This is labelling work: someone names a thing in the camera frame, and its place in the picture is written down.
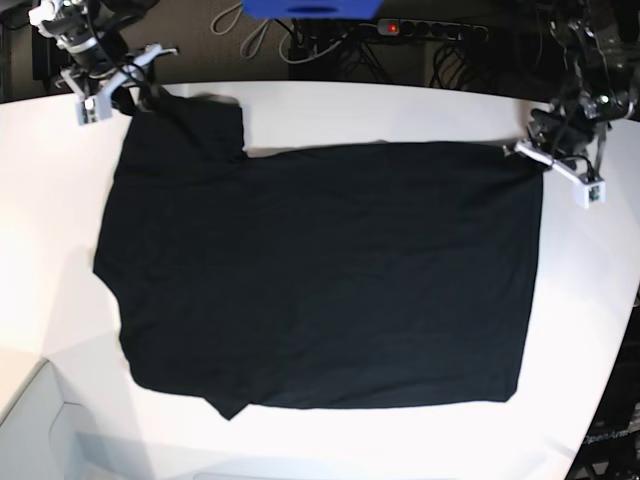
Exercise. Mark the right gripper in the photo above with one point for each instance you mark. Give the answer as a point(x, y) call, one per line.
point(95, 67)

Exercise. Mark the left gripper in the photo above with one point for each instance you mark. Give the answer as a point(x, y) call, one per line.
point(564, 140)

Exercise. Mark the black graphic t-shirt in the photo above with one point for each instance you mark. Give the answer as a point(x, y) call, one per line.
point(359, 276)

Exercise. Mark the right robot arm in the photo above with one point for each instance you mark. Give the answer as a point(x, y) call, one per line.
point(76, 20)

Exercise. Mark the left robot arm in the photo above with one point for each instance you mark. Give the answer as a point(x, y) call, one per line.
point(601, 86)

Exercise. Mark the black box on floor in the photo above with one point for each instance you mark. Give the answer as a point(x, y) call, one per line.
point(47, 58)

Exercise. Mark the blue box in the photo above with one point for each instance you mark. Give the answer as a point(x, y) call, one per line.
point(311, 9)

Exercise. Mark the black power strip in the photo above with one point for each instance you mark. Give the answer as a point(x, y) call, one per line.
point(431, 30)

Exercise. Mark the white tray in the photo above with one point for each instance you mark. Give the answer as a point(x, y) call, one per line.
point(38, 437)

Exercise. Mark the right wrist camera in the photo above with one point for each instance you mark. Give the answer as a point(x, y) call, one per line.
point(93, 109)

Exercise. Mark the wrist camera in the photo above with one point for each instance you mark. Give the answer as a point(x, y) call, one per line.
point(93, 109)
point(590, 192)

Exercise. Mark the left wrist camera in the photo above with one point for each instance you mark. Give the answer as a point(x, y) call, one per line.
point(590, 192)

